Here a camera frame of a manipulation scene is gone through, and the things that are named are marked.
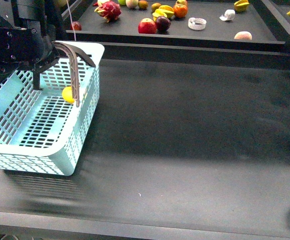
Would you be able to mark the red apple on shelf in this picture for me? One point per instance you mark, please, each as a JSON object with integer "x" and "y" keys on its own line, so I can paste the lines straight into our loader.
{"x": 147, "y": 26}

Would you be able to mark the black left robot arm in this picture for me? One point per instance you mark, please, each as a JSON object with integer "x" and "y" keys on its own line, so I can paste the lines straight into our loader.
{"x": 39, "y": 10}

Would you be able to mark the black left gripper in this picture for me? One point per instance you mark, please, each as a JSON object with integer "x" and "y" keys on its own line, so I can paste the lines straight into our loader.
{"x": 26, "y": 47}

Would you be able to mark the dark purple plum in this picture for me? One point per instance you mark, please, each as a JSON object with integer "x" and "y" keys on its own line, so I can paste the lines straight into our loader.
{"x": 162, "y": 23}

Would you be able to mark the orange persimmon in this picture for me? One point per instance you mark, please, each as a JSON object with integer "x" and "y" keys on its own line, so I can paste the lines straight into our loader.
{"x": 180, "y": 10}

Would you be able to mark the pink dragon fruit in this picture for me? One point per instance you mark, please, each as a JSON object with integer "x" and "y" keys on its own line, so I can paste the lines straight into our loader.
{"x": 108, "y": 10}

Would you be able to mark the brown kiwi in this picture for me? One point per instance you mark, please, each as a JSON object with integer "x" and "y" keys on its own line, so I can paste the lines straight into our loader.
{"x": 142, "y": 4}

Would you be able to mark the yellow-brown round fruit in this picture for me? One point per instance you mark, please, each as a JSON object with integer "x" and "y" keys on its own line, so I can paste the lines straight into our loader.
{"x": 155, "y": 6}

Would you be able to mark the yellow star fruit right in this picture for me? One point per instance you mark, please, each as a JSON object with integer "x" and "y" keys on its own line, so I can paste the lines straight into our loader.
{"x": 241, "y": 5}

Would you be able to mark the yellow mango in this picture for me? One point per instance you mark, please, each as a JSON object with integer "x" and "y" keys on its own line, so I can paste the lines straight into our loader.
{"x": 67, "y": 95}

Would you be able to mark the pink peach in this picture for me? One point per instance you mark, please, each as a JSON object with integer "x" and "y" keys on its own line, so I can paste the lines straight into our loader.
{"x": 243, "y": 35}

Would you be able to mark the yellow star fruit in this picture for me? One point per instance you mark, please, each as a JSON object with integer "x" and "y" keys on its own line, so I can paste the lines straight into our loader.
{"x": 164, "y": 10}
{"x": 241, "y": 5}

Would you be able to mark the white crumpled wrapper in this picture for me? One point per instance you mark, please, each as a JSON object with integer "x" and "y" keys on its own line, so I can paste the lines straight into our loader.
{"x": 228, "y": 15}

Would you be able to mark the small dark red fruit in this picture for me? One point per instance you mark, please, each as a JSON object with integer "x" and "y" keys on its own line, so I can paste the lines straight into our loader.
{"x": 75, "y": 26}

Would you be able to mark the light blue plastic basket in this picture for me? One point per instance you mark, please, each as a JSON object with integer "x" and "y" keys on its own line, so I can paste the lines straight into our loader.
{"x": 39, "y": 131}

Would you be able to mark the green apple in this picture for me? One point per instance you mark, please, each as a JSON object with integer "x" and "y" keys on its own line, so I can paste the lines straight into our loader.
{"x": 121, "y": 2}

